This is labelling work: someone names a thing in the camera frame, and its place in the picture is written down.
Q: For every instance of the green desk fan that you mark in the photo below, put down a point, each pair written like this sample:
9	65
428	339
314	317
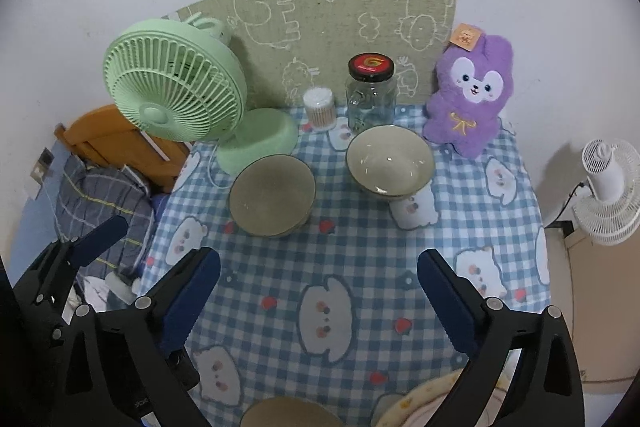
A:
170	82

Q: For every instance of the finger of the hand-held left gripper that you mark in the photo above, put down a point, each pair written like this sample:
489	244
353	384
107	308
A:
100	239
184	369

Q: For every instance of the green cartoon wall mat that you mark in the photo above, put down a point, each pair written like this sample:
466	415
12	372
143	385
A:
310	22

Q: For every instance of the wall socket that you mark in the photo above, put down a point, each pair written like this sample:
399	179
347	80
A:
42	163

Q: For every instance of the white cloth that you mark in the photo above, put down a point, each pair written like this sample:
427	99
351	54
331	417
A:
117	287

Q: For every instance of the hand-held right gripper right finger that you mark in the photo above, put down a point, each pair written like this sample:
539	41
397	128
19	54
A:
450	302

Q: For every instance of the purple plush toy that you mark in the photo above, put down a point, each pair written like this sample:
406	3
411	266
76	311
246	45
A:
465	122

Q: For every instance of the glass jar with black lid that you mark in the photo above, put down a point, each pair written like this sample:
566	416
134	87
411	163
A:
370	102

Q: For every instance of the yellow floral plate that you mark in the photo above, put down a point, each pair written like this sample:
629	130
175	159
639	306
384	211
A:
420	402

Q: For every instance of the small grey floral bowl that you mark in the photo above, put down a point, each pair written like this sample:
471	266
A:
272	197

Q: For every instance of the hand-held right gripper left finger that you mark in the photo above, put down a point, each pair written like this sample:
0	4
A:
192	302

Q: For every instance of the blue checked tablecloth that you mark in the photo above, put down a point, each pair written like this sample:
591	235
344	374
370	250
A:
360	257

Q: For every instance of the cotton swab container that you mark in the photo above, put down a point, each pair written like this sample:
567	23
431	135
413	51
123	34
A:
320	112

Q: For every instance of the white floor fan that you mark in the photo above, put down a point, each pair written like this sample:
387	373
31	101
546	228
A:
607	187

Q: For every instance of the beige dark-rimmed bowl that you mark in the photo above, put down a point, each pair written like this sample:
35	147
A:
290	417

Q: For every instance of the large green-rimmed bowl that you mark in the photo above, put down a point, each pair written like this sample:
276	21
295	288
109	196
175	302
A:
390	162

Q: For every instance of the grey plaid blanket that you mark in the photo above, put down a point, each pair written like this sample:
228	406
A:
100	197

